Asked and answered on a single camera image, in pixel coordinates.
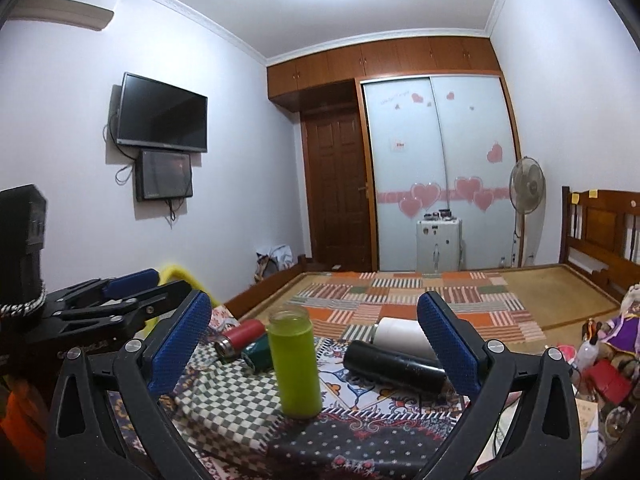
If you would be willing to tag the red bottle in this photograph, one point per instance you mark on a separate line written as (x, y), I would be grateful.
(246, 335)

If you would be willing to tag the white air conditioner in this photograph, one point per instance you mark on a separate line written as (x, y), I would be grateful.
(65, 7)

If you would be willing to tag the floral patterned tablecloth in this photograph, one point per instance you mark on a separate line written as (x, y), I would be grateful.
(360, 442)

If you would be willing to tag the wooden bed footboard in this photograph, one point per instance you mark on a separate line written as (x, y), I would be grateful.
(260, 292)

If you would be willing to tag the black bottle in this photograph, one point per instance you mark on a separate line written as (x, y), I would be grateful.
(390, 366)

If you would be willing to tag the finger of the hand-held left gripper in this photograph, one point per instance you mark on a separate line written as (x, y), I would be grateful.
(132, 281)
(150, 306)

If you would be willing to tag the green bottle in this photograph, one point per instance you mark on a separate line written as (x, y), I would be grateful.
(295, 370)

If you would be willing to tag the standing electric fan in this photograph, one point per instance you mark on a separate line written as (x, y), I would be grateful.
(527, 185)

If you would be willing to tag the white bottle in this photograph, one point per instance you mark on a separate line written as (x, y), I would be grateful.
(404, 335)

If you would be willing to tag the dark wooden door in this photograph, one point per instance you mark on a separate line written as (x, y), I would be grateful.
(337, 190)

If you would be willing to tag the bag of clothes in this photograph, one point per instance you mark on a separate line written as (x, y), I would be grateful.
(274, 260)

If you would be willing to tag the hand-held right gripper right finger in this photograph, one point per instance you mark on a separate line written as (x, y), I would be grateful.
(448, 345)

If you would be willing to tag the clear spray bottle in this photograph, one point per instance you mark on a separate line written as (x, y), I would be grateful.
(586, 355)

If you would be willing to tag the wall-mounted black television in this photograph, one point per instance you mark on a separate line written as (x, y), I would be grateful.
(162, 112)

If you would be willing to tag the wooden overhead cabinets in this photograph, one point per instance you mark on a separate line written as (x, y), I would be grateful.
(380, 65)

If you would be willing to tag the red box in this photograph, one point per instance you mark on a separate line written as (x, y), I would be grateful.
(607, 382)

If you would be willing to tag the wooden bed headboard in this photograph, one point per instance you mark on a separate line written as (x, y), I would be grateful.
(600, 225)

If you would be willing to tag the patchwork striped blanket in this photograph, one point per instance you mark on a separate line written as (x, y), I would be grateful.
(390, 295)

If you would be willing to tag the teal cup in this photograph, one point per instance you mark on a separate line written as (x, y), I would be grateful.
(257, 356)

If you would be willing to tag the doll in purple dress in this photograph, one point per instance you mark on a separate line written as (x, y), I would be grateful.
(627, 320)

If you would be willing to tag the checked grey white cloth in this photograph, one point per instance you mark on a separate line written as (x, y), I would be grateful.
(225, 410)

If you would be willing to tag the sliding wardrobe with pink hearts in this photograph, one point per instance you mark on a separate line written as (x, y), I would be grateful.
(440, 160)

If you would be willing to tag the small black wall monitor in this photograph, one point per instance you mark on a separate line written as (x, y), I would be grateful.
(165, 175)

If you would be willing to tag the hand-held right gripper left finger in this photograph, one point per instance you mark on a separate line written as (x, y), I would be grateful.
(179, 342)

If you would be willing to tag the yellow plastic chair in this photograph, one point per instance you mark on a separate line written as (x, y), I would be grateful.
(176, 272)

